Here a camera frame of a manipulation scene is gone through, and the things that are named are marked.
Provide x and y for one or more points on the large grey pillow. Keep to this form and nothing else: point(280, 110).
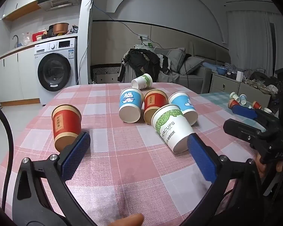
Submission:
point(172, 58)

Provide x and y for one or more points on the tiny red paper cup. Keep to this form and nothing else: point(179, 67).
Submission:
point(232, 103)
point(257, 105)

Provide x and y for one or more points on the wall socket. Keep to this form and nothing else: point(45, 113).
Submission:
point(143, 37)

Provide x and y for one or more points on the tiny white blue paper cup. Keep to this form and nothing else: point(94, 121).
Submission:
point(243, 99)

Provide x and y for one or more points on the clear plastic bag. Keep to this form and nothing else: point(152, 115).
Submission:
point(26, 38)

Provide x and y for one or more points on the white wall cabinets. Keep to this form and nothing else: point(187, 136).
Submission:
point(26, 2)

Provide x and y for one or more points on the grey sofa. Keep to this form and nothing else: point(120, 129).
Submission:
point(202, 51)

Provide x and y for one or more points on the white washing machine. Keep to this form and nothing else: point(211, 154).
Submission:
point(56, 70)

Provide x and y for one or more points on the black white patterned panel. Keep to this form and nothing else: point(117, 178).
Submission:
point(106, 74)

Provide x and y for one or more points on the small grey pillow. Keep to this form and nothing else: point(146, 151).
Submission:
point(193, 64)

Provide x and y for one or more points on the white refrigerator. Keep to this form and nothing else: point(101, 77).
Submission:
point(84, 40)

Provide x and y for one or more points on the person's right hand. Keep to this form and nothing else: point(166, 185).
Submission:
point(263, 168)

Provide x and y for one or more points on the kitchen faucet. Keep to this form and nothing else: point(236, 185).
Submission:
point(15, 38)

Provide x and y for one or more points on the person's left hand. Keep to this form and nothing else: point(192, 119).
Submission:
point(129, 220)

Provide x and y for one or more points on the pink checkered tablecloth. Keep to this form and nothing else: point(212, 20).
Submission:
point(132, 169)

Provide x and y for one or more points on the red plastic container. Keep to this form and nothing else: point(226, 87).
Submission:
point(37, 36)

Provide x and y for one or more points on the white paper roll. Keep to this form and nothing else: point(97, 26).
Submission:
point(239, 76)

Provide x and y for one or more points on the blue bowl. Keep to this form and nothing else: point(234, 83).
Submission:
point(222, 70)

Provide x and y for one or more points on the grey curtain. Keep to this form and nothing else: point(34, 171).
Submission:
point(250, 37)

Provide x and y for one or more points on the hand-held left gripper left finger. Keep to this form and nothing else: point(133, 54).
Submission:
point(76, 155)

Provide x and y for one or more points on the small white leaf-print paper cup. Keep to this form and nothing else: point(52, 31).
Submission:
point(142, 81)

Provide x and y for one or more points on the blue rabbit-print paper cup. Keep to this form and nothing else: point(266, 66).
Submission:
point(131, 100)

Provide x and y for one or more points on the green checkered tablecloth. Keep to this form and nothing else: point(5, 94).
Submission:
point(214, 101)

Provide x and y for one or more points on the white kitchen base cabinet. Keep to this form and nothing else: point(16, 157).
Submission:
point(16, 75)

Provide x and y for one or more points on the beige low cabinet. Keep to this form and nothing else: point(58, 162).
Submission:
point(226, 84)

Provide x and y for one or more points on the tiny white green paper cup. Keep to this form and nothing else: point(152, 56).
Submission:
point(234, 96)

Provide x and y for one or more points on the blue cloud-print paper cup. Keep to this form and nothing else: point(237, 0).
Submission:
point(184, 103)

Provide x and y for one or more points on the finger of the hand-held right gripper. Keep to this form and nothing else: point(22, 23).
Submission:
point(243, 130)
point(244, 112)

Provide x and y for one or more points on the large white leaf-print paper cup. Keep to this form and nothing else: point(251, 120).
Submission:
point(172, 127)

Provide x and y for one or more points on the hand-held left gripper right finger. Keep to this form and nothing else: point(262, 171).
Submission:
point(201, 160)

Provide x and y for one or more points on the copper cooking pot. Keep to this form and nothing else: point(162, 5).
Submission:
point(60, 29)

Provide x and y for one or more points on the black jacket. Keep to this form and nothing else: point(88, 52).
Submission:
point(141, 62)

